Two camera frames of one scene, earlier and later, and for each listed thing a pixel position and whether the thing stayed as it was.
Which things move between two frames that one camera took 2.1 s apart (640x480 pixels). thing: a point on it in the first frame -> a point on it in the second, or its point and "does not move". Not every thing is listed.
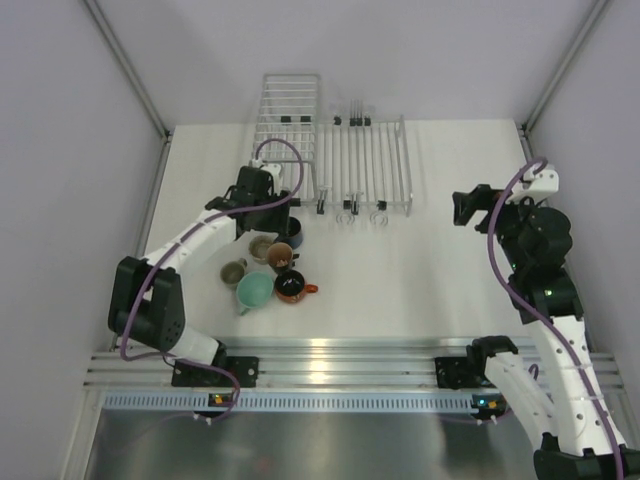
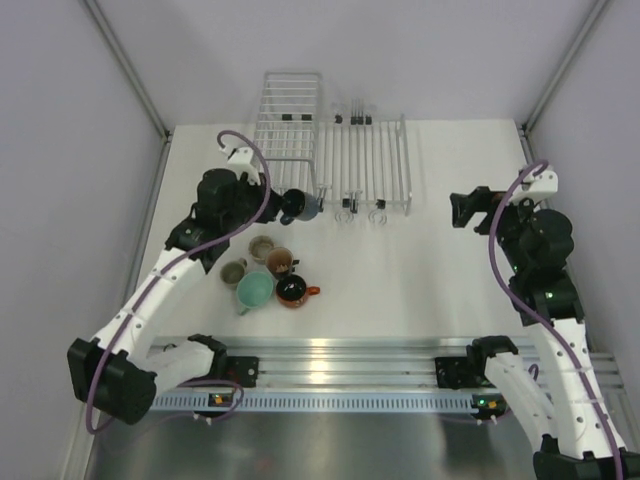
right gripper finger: x=466 y=204 does not move
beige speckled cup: x=258 y=249 does not move
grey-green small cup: x=232 y=272 does not move
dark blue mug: x=294 y=235 -> x=297 y=205
